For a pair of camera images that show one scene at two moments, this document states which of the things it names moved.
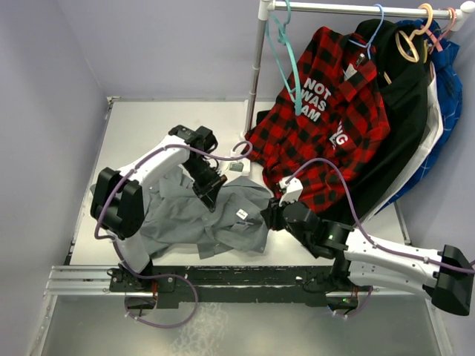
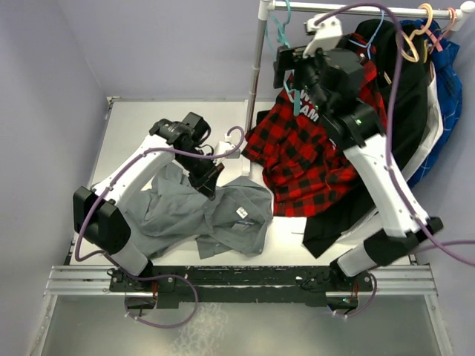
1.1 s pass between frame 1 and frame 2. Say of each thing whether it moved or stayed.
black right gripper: moved
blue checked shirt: stayed
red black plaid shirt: stayed
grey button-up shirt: stayed
